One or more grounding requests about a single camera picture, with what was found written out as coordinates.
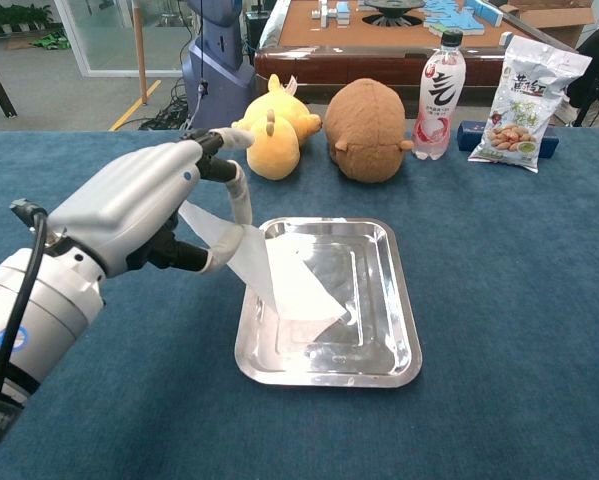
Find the brown mahjong table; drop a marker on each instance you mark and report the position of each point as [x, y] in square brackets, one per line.
[329, 60]

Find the white blue tile cluster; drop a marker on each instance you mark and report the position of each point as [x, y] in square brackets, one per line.
[329, 12]

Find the blue mahjong tile pile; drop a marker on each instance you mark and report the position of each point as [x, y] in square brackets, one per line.
[449, 17]

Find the wooden pole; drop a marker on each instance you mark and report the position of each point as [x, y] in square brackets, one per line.
[140, 50]

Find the blue grey machine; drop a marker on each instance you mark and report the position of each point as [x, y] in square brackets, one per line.
[219, 75]

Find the green floor object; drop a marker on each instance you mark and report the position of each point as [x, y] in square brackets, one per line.
[51, 41]

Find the black mahjong table dome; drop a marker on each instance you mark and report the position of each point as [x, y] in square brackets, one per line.
[394, 6]

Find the white paper towel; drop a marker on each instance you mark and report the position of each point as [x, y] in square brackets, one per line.
[299, 290]

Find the single mahjong tile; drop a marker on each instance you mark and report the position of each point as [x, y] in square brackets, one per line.
[505, 39]

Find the stainless steel tray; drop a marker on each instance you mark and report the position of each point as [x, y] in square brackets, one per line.
[379, 325]

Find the brown plush toy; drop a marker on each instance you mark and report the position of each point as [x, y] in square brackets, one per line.
[366, 135]

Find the dark blue box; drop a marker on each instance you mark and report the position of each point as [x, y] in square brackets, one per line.
[466, 137]

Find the white framed glass partition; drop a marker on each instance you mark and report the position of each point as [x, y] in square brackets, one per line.
[74, 40]

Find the white snack bag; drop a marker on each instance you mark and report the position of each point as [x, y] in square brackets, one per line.
[524, 100]

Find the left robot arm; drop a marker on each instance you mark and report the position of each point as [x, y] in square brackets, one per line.
[54, 310]

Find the yellow plush toy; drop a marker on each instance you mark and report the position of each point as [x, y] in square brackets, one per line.
[279, 150]

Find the person in black clothes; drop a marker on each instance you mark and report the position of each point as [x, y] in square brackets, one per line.
[596, 65]

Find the cardboard box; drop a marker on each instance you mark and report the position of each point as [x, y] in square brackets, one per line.
[554, 17]

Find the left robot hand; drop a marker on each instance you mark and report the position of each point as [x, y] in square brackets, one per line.
[129, 200]

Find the pink drink bottle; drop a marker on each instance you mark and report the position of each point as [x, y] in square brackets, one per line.
[436, 100]

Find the blue mahjong tile row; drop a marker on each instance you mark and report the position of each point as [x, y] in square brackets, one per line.
[485, 12]

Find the green potted plants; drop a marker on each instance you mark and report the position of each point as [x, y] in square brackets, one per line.
[14, 17]

